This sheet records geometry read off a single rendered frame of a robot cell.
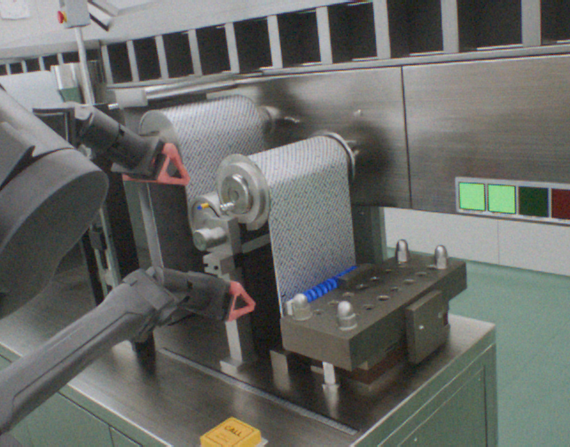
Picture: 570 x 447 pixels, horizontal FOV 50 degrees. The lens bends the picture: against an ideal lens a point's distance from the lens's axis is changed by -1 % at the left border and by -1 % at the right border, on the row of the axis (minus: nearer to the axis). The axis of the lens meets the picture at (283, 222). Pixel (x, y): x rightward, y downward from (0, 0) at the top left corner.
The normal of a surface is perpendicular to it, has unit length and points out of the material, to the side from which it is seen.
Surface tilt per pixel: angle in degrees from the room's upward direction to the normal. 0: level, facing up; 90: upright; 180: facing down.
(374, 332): 90
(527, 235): 90
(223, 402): 0
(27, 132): 42
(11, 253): 132
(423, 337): 90
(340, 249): 90
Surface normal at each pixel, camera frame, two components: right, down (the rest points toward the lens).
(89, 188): 0.78, 0.62
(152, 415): -0.12, -0.95
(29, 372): 0.55, -0.74
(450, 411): 0.72, 0.11
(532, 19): -0.69, 0.28
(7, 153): -0.11, 0.02
